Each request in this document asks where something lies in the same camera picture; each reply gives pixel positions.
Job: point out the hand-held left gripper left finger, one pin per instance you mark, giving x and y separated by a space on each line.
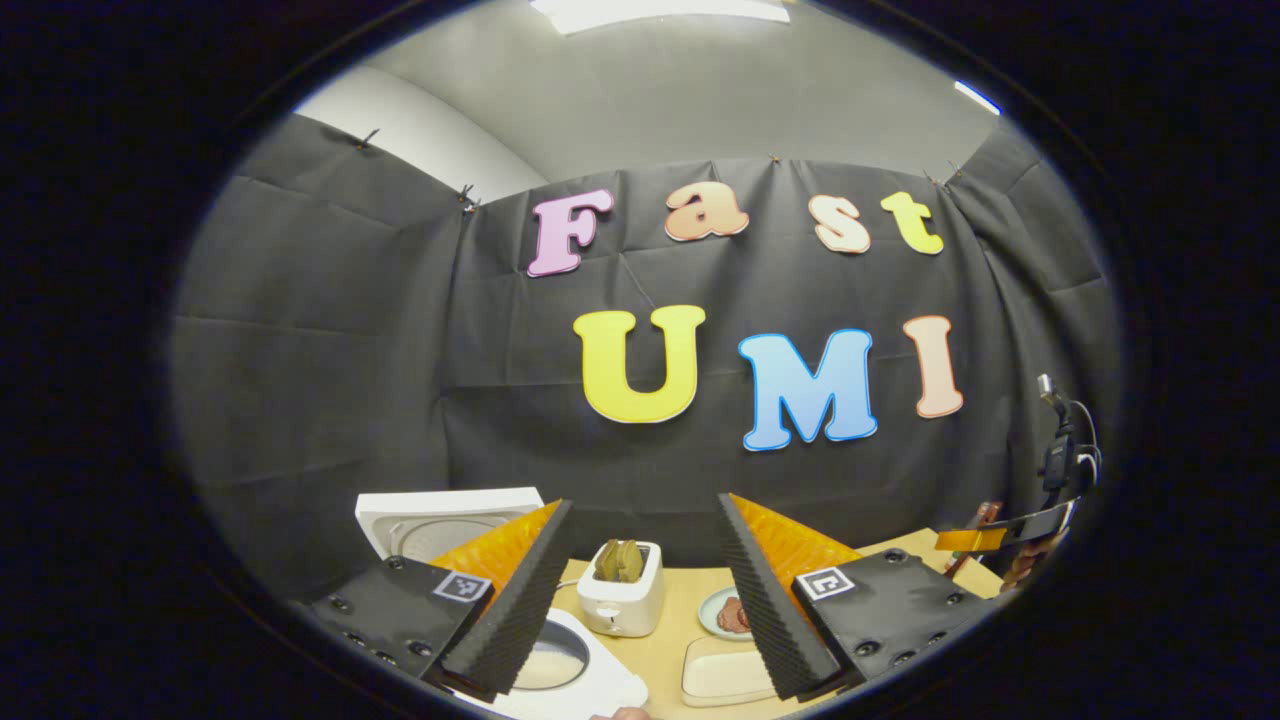
515 620

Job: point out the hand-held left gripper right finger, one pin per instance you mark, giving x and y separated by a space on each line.
770 610

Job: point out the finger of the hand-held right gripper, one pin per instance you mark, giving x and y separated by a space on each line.
970 540

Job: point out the rectangular dish of rice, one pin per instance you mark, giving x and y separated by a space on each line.
725 672

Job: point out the white rice cooker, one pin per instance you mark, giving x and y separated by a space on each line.
610 680

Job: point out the clear bottle with red cap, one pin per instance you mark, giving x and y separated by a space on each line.
985 515

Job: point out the pale green plate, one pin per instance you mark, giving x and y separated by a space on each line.
708 615

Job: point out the white toaster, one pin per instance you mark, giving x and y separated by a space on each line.
620 605

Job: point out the brown toast slice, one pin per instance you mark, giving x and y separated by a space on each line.
607 562
633 563

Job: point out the black backdrop cloth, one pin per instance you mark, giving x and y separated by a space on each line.
330 400

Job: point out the small ceiling light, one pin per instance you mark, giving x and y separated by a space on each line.
977 97

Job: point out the long ceiling light panel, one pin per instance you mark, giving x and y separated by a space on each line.
650 12

